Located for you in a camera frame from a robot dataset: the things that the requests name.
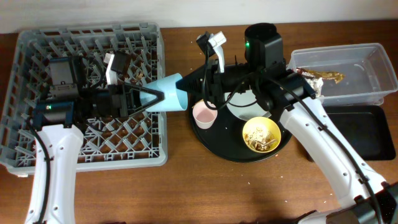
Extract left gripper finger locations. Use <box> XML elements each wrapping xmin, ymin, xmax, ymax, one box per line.
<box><xmin>127</xmin><ymin>93</ymin><xmax>164</xmax><ymax>116</ymax></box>
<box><xmin>123</xmin><ymin>83</ymin><xmax>164</xmax><ymax>100</ymax></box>

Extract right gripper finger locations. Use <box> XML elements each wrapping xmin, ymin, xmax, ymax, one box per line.
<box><xmin>178</xmin><ymin>65</ymin><xmax>205</xmax><ymax>83</ymax></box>
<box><xmin>176</xmin><ymin>79</ymin><xmax>203</xmax><ymax>95</ymax></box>

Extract blue cup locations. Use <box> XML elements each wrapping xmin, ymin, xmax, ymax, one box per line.
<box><xmin>144</xmin><ymin>73</ymin><xmax>188</xmax><ymax>112</ymax></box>

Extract grey round plate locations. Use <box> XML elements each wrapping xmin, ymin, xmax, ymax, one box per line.
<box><xmin>227</xmin><ymin>90</ymin><xmax>271</xmax><ymax>121</ymax></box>

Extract pink cup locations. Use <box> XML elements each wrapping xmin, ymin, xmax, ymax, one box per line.
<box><xmin>192</xmin><ymin>100</ymin><xmax>218</xmax><ymax>129</ymax></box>

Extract yellow bowl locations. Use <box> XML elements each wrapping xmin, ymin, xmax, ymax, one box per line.
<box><xmin>242</xmin><ymin>117</ymin><xmax>282</xmax><ymax>154</ymax></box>

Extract white tissue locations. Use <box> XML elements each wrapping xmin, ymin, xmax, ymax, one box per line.
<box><xmin>304</xmin><ymin>77</ymin><xmax>323</xmax><ymax>98</ymax></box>

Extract brown snack wrapper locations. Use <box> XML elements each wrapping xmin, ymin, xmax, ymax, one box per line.
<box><xmin>296</xmin><ymin>68</ymin><xmax>345</xmax><ymax>84</ymax></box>

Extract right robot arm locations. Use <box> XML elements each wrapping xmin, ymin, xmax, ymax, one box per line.
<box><xmin>177</xmin><ymin>23</ymin><xmax>397</xmax><ymax>223</ymax></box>

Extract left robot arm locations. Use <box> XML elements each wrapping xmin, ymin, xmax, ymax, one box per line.
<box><xmin>25</xmin><ymin>52</ymin><xmax>165</xmax><ymax>223</ymax></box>

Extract grey dishwasher rack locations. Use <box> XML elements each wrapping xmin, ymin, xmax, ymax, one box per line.
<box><xmin>1</xmin><ymin>23</ymin><xmax>167</xmax><ymax>176</ymax></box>

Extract round black tray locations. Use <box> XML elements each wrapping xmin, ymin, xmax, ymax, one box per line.
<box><xmin>189</xmin><ymin>108</ymin><xmax>292</xmax><ymax>162</ymax></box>

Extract food scraps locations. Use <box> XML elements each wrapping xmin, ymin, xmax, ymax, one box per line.
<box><xmin>243</xmin><ymin>127</ymin><xmax>277</xmax><ymax>152</ymax></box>

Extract clear plastic bin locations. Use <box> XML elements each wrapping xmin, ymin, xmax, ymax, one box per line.
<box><xmin>287</xmin><ymin>43</ymin><xmax>397</xmax><ymax>106</ymax></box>

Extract black rectangular bin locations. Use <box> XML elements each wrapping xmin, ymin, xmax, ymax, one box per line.
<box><xmin>325</xmin><ymin>105</ymin><xmax>396</xmax><ymax>161</ymax></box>

